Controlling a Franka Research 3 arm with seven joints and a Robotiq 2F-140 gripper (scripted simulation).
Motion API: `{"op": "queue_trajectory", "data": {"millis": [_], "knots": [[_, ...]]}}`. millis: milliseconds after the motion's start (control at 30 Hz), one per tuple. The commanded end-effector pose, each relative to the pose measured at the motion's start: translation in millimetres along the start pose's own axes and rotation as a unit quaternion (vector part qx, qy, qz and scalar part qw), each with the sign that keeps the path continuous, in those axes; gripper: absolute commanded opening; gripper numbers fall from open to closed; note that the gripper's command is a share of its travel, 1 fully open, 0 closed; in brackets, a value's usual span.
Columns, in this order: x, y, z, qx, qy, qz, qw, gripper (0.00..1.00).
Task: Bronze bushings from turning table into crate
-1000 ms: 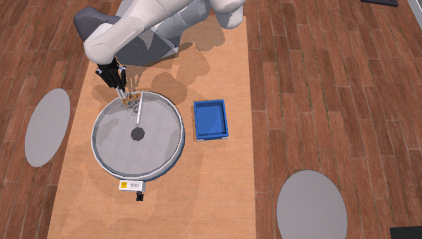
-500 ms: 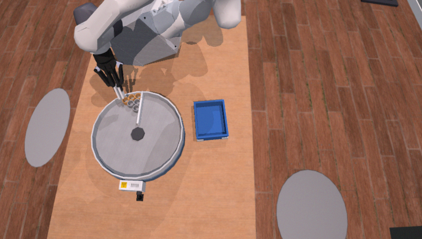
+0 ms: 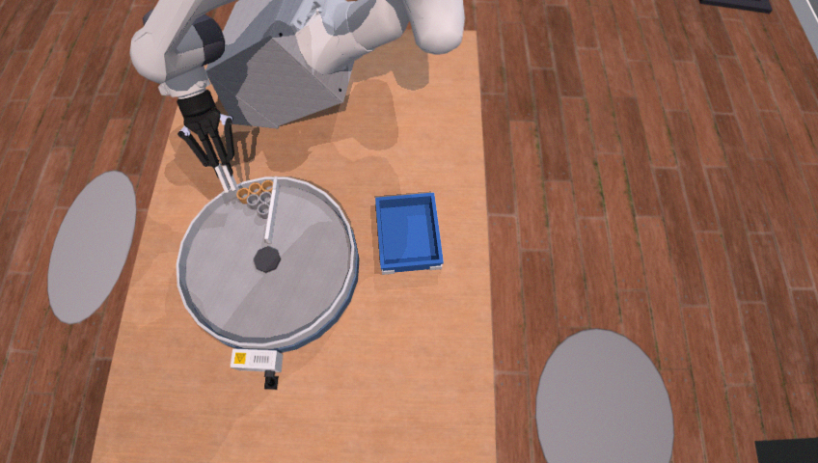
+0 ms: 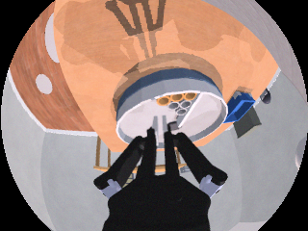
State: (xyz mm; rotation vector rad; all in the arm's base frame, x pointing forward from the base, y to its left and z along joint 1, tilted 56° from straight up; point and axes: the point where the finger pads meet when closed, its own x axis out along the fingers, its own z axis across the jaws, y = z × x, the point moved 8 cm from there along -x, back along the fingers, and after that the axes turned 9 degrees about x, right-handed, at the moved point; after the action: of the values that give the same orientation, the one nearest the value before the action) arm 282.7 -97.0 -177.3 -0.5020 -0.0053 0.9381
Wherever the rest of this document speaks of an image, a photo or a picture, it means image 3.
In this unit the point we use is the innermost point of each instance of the blue crate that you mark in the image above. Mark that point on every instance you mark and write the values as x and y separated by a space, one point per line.
408 233

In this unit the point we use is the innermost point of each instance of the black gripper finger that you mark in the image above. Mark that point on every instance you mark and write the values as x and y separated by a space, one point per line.
225 159
207 160

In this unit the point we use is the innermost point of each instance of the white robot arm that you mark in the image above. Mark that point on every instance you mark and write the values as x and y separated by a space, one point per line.
178 36

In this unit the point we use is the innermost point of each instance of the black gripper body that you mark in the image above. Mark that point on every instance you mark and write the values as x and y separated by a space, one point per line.
199 108

